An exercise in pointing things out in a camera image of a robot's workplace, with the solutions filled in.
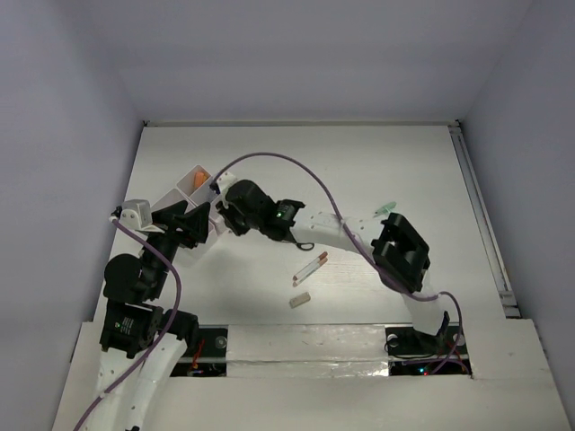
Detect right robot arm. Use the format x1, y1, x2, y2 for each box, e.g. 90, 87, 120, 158
210, 179, 449, 352

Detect grey eraser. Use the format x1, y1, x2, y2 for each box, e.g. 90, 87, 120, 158
288, 292, 312, 309

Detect green plastic tool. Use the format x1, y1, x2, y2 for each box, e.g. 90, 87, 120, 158
373, 201, 396, 218

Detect small spray bottle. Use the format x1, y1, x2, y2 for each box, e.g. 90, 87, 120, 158
209, 181, 220, 194

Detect white compartment organizer tray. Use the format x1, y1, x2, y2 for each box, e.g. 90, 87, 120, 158
151, 165, 226, 268

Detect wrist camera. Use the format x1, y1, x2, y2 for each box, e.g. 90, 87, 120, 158
212, 172, 238, 196
110, 199, 153, 232

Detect aluminium rail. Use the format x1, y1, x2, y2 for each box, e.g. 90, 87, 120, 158
448, 122, 522, 319

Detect orange cap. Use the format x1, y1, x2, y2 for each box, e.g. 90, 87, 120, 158
193, 171, 209, 189

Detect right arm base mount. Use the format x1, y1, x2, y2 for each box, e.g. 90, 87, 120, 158
384, 325, 472, 376

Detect white marker brown cap lower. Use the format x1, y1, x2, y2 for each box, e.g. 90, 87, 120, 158
292, 258, 328, 287

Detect white marker brown cap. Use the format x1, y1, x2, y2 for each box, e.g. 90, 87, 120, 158
292, 258, 328, 287
292, 251, 328, 281

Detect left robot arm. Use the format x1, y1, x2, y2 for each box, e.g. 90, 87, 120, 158
75, 199, 210, 430

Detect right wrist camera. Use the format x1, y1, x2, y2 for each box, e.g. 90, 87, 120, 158
212, 172, 238, 196

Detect white marker brown cap upper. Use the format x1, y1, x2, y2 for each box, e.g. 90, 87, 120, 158
292, 251, 328, 281

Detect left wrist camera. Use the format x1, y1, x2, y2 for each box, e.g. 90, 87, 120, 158
110, 199, 153, 232

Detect black handled scissors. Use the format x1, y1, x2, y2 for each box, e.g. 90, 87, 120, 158
296, 242, 314, 251

